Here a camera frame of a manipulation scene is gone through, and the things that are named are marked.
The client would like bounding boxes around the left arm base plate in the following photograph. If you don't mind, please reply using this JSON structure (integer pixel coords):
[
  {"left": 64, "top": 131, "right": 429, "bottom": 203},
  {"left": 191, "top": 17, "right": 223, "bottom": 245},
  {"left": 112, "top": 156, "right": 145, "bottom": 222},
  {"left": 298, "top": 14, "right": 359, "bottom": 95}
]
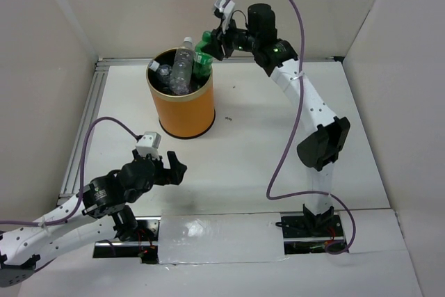
[{"left": 92, "top": 216, "right": 161, "bottom": 265}]

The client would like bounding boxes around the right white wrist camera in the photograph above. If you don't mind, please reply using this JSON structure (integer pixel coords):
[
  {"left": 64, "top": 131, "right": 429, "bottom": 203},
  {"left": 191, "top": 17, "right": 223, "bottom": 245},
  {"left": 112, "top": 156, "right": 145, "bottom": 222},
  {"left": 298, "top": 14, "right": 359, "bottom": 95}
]
[{"left": 213, "top": 0, "right": 236, "bottom": 34}]

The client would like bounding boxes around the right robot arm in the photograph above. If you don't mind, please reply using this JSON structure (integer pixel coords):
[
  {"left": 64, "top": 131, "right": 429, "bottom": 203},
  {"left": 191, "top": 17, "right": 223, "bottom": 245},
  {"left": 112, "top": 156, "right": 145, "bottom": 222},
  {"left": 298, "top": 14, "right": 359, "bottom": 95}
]
[{"left": 203, "top": 0, "right": 350, "bottom": 236}]

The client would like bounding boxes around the large clear crushed bottle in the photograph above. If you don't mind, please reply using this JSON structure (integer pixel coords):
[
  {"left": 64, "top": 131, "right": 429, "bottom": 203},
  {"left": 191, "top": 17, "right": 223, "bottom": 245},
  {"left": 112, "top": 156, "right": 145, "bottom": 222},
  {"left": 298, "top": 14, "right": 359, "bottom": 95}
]
[{"left": 148, "top": 60, "right": 172, "bottom": 88}]

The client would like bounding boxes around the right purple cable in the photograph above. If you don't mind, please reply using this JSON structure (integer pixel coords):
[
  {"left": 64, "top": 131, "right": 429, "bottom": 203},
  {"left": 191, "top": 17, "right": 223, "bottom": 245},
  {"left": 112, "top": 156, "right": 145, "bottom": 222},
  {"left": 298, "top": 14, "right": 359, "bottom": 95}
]
[{"left": 224, "top": 0, "right": 357, "bottom": 253}]

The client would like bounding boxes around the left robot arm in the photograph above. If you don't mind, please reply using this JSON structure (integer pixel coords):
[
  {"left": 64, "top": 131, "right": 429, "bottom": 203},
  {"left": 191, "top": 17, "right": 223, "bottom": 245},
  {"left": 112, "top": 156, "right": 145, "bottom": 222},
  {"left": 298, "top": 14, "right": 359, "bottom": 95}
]
[{"left": 1, "top": 151, "right": 187, "bottom": 287}]

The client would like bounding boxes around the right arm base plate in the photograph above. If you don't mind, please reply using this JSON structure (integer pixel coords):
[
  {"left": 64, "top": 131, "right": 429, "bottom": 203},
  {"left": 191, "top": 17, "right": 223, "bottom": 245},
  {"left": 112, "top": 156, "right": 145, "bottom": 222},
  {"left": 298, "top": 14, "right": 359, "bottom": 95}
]
[{"left": 275, "top": 214, "right": 347, "bottom": 255}]

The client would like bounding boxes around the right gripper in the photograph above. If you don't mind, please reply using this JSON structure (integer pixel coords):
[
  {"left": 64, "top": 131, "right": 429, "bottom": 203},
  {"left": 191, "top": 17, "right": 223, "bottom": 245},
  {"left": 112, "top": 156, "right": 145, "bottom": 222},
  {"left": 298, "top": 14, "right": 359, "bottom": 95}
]
[{"left": 200, "top": 16, "right": 258, "bottom": 62}]

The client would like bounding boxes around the green bottle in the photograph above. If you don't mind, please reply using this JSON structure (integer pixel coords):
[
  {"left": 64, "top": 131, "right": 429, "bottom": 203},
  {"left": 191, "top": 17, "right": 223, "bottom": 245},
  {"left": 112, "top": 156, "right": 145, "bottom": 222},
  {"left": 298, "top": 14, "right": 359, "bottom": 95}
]
[{"left": 193, "top": 31, "right": 213, "bottom": 81}]

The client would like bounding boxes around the orange cylindrical bin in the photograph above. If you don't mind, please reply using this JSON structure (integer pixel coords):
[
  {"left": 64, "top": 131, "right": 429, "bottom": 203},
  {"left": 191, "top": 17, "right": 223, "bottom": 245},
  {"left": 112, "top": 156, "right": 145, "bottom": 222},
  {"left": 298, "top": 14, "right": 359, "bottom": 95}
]
[{"left": 146, "top": 67, "right": 216, "bottom": 139}]

